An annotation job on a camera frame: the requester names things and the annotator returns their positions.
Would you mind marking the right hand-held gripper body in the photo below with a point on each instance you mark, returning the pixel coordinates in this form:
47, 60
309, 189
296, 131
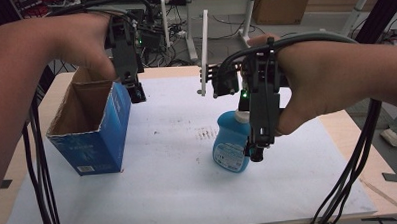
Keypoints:
263, 103

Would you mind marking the blue cardboard box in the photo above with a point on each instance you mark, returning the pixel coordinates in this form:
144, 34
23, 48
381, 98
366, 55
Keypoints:
100, 138

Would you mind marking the person's right hand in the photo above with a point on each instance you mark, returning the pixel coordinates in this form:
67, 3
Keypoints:
318, 74

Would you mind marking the black metal stand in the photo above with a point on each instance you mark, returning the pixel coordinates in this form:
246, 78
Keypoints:
379, 12

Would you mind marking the white upright post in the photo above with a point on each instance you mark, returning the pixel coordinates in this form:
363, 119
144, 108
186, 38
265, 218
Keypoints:
165, 23
204, 51

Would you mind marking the white desk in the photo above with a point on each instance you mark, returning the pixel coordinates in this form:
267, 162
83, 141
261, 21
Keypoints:
246, 13

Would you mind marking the thin wooden stick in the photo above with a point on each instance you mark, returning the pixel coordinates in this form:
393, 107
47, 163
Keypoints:
379, 193

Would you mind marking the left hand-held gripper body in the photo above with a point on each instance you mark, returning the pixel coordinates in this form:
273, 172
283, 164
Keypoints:
124, 58

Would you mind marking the blue detergent bottle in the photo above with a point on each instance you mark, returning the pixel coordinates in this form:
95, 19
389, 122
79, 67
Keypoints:
231, 141

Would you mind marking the white table mat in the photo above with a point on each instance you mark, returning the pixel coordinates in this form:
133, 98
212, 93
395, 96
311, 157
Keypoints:
169, 179

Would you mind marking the white power strip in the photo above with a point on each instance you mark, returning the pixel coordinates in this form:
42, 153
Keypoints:
181, 34

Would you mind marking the person's left hand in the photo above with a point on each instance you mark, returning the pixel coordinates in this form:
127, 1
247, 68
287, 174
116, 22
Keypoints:
84, 39

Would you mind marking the brown cardboard box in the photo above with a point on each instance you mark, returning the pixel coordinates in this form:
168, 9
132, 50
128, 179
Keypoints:
283, 7

